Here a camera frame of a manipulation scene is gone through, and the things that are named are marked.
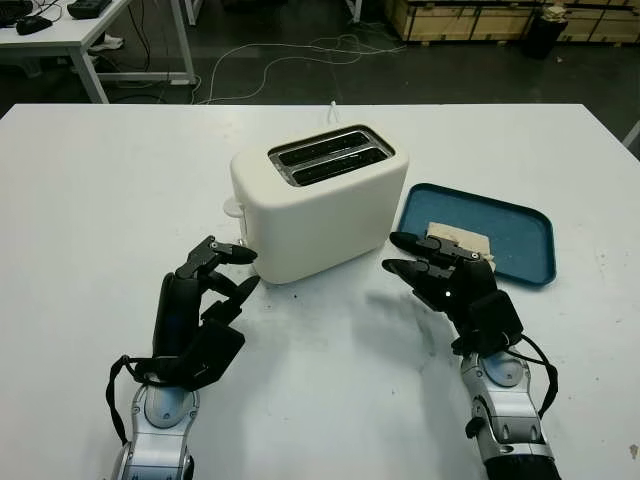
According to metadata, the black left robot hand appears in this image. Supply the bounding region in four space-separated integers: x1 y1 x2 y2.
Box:
151 235 262 360

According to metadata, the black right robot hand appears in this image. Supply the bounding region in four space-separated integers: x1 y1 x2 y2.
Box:
381 231 501 346

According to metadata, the slice of bread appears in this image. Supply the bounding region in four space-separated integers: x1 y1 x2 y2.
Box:
425 221 496 274

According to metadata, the blue plastic tray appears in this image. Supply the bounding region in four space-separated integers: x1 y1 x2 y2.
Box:
394 182 557 291

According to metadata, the cream white toaster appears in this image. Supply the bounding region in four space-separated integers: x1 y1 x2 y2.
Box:
229 123 410 286

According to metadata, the wooden crate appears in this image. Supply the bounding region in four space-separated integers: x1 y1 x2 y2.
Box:
389 0 640 44

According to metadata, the white office desk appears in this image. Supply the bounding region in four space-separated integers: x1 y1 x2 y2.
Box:
0 0 196 105

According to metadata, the black device on desk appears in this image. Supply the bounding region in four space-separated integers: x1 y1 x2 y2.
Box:
67 0 114 20

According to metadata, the black computer mouse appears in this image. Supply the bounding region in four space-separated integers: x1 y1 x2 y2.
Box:
15 17 54 36

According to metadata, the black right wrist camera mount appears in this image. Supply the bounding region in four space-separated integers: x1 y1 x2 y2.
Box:
451 291 525 357

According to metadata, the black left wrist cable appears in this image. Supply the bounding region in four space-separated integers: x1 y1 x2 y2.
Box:
105 354 151 444

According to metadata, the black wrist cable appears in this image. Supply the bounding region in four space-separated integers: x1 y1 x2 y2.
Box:
504 334 559 416
105 354 151 444

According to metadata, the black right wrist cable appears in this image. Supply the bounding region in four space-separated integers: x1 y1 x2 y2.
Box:
504 334 559 416

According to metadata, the white cable on floor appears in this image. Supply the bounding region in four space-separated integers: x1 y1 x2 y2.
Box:
201 32 409 105

